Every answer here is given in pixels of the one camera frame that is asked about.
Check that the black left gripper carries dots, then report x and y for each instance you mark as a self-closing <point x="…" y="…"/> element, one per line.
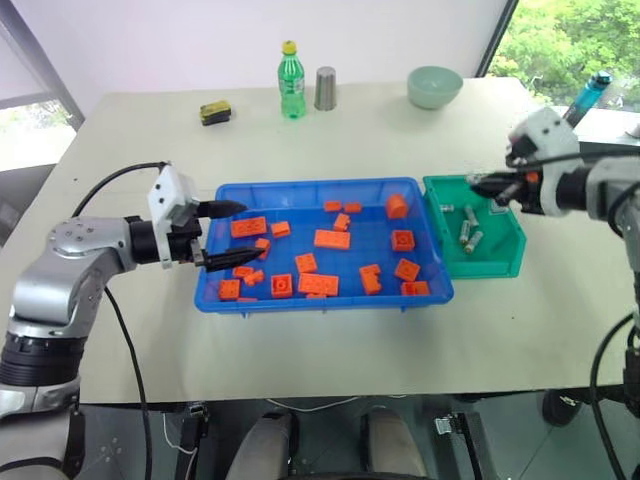
<point x="182" y="242"/>

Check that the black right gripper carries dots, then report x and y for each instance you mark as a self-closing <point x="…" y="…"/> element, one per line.
<point x="530" y="197"/>

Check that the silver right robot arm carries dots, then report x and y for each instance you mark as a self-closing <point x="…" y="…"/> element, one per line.
<point x="612" y="192"/>

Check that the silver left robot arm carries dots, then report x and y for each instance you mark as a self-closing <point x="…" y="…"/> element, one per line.
<point x="60" y="280"/>

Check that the batteries in green bin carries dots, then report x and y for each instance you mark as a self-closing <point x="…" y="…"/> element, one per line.
<point x="473" y="242"/>

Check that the green plastic bin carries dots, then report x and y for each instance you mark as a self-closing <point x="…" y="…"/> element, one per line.
<point x="490" y="262"/>

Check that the blue plastic bin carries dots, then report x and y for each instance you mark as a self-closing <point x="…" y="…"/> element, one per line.
<point x="300" y="307"/>

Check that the wide orange toy brick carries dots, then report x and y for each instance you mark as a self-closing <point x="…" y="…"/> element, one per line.
<point x="332" y="239"/>
<point x="318" y="284"/>
<point x="248" y="227"/>

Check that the small orange toy brick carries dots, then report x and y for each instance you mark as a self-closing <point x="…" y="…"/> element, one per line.
<point x="352" y="207"/>
<point x="342" y="222"/>
<point x="415" y="288"/>
<point x="243" y="271"/>
<point x="280" y="229"/>
<point x="263" y="244"/>
<point x="254" y="278"/>
<point x="333" y="206"/>

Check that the green AA battery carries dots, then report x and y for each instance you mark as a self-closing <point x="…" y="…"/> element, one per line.
<point x="470" y="214"/>
<point x="465" y="232"/>
<point x="446" y="208"/>

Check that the square orange toy brick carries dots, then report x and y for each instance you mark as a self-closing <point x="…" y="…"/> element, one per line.
<point x="306" y="263"/>
<point x="229" y="290"/>
<point x="403" y="240"/>
<point x="407" y="270"/>
<point x="281" y="286"/>

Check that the rounded orange toy block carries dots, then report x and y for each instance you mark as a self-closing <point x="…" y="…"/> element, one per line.
<point x="396" y="206"/>

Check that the pale green ceramic bowl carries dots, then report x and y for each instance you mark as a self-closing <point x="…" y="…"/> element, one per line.
<point x="434" y="90"/>

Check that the yellow black eraser block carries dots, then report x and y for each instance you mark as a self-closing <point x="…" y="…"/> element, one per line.
<point x="215" y="113"/>

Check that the blue water bottle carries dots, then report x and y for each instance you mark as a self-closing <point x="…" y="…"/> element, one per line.
<point x="587" y="95"/>

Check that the notched orange toy brick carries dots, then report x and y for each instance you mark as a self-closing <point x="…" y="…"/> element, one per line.
<point x="370" y="281"/>

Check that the green plastic soda bottle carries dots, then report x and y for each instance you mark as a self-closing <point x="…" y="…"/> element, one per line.
<point x="292" y="85"/>

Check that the steel metal cup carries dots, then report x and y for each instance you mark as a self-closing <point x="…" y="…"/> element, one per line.
<point x="325" y="90"/>

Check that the grey rounded robot leg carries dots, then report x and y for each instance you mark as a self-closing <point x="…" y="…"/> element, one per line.
<point x="392" y="445"/>
<point x="267" y="447"/>

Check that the black caster wheel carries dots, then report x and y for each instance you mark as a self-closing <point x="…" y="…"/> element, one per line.
<point x="561" y="407"/>

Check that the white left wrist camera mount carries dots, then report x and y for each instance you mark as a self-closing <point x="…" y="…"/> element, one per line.
<point x="167" y="192"/>

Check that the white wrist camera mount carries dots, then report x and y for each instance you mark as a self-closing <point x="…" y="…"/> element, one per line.
<point x="167" y="192"/>
<point x="552" y="130"/>

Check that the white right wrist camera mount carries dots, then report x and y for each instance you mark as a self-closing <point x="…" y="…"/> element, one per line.
<point x="552" y="130"/>

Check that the black table leg bracket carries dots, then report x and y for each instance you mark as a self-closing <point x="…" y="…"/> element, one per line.
<point x="192" y="435"/>
<point x="462" y="440"/>

